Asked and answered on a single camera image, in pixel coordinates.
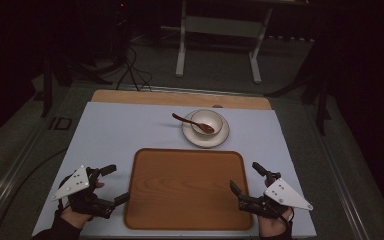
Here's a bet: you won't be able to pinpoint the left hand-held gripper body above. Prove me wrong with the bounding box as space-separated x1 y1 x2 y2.
51 164 116 220

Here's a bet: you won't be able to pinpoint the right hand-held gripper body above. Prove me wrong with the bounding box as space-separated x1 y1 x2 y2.
238 170 314 220

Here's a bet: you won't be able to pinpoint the person's right hand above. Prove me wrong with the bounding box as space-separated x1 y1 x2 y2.
258 177 295 239

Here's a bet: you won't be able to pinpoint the person's left hand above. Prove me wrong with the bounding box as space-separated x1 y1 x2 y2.
59 180 106 231

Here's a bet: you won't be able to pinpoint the light blue table mat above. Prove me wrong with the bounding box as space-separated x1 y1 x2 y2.
32 101 318 240

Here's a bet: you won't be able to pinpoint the brown wooden tray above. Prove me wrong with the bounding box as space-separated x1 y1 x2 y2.
123 148 255 232

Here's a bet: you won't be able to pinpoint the white ceramic plate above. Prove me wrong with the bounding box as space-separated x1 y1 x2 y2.
181 110 231 149

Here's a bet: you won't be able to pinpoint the white ceramic bowl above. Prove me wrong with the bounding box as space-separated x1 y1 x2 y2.
190 109 224 137

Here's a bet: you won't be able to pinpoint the dark wooden spoon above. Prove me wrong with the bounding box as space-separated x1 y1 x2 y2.
171 112 216 135

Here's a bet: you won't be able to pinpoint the black tripod stand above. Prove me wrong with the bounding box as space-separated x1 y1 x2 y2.
265 64 333 136
40 49 114 119

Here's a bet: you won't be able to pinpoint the wooden table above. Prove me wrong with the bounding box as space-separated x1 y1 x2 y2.
90 88 273 111

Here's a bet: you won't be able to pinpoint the white metal stand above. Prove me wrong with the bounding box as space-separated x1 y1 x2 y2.
175 0 275 85

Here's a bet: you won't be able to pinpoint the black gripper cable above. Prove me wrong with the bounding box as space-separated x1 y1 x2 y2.
269 199 295 234

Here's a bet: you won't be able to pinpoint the grey floor cable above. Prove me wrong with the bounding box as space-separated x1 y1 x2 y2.
0 147 68 233

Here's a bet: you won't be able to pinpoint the black floor cables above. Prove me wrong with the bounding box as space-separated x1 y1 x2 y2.
115 44 153 92

